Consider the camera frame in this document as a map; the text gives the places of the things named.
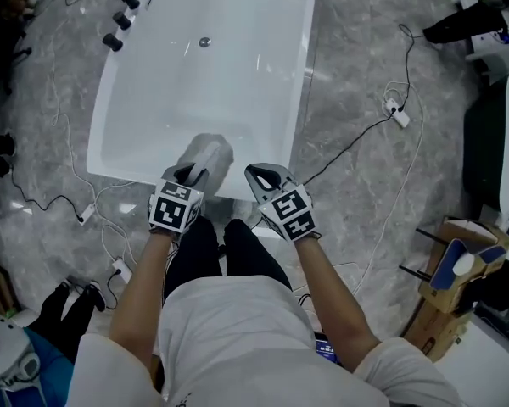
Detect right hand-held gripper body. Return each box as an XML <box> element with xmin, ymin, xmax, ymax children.
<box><xmin>257</xmin><ymin>177</ymin><xmax>316</xmax><ymax>243</ymax></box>

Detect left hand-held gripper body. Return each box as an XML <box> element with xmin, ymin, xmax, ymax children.
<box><xmin>147</xmin><ymin>179</ymin><xmax>208</xmax><ymax>234</ymax></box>

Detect white fluffy cleaning cloth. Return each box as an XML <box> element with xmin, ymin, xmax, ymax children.
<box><xmin>176</xmin><ymin>132</ymin><xmax>235</xmax><ymax>198</ymax></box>

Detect white bathtub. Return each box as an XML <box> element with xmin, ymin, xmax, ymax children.
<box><xmin>86</xmin><ymin>0</ymin><xmax>319</xmax><ymax>203</ymax></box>

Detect person's left forearm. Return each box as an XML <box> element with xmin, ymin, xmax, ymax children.
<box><xmin>108</xmin><ymin>228</ymin><xmax>182</xmax><ymax>358</ymax></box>

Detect person's right forearm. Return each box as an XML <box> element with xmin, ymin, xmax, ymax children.
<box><xmin>294</xmin><ymin>234</ymin><xmax>382</xmax><ymax>376</ymax></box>

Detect person's black trousers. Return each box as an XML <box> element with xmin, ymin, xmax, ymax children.
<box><xmin>162</xmin><ymin>217</ymin><xmax>294</xmax><ymax>303</ymax></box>

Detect white power strip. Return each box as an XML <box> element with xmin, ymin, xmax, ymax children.
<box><xmin>76</xmin><ymin>203</ymin><xmax>98</xmax><ymax>226</ymax></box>
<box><xmin>109</xmin><ymin>257</ymin><xmax>134</xmax><ymax>284</ymax></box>
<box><xmin>383</xmin><ymin>96</ymin><xmax>411</xmax><ymax>128</ymax></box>

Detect person's white shirt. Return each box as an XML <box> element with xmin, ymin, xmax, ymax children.
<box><xmin>65</xmin><ymin>274</ymin><xmax>464</xmax><ymax>407</ymax></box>

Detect black device blue screen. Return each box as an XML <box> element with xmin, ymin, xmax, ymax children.
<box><xmin>313</xmin><ymin>331</ymin><xmax>340</xmax><ymax>366</ymax></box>

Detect black antenna router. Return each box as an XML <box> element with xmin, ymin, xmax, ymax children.
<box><xmin>397</xmin><ymin>226</ymin><xmax>450</xmax><ymax>282</ymax></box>

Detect blue white padded case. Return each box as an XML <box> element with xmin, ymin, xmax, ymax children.
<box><xmin>429</xmin><ymin>237</ymin><xmax>509</xmax><ymax>293</ymax></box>

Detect brown cardboard box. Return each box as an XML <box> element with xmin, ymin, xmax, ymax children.
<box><xmin>401</xmin><ymin>298</ymin><xmax>473</xmax><ymax>363</ymax></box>
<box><xmin>418</xmin><ymin>220</ymin><xmax>509</xmax><ymax>314</ymax></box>

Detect white drawer cabinet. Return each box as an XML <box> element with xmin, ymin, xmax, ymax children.
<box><xmin>464</xmin><ymin>31</ymin><xmax>509</xmax><ymax>75</ymax></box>

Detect black power cable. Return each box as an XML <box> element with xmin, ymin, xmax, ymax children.
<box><xmin>398</xmin><ymin>23</ymin><xmax>428</xmax><ymax>112</ymax></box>
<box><xmin>300</xmin><ymin>112</ymin><xmax>398</xmax><ymax>186</ymax></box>
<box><xmin>10</xmin><ymin>154</ymin><xmax>86</xmax><ymax>222</ymax></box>

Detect white power cable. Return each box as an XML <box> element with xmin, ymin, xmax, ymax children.
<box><xmin>50</xmin><ymin>112</ymin><xmax>98</xmax><ymax>207</ymax></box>
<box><xmin>351</xmin><ymin>81</ymin><xmax>426</xmax><ymax>296</ymax></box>

